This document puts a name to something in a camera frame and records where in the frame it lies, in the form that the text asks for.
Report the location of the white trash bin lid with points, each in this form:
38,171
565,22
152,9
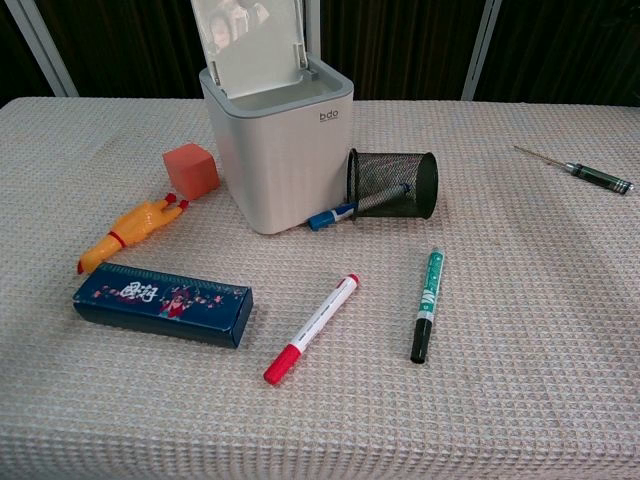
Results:
280,165

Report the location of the reflective silver bin lid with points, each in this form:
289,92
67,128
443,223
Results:
250,45

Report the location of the blue and white marker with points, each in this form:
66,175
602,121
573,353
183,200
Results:
332,216

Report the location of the beige waffle tablecloth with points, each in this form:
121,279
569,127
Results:
320,310

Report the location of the red and white marker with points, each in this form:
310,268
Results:
312,328

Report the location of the black mesh pen holder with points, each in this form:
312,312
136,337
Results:
395,184

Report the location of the green and black marker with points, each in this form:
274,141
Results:
427,305

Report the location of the orange foam cube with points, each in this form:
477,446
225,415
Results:
191,171

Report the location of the dark blue printed box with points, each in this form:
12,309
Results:
162,304

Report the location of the yellow rubber chicken toy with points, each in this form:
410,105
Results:
135,227

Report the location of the dark slatted curtain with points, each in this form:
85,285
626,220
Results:
400,45

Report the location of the white metal frame post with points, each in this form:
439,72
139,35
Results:
481,50
42,47

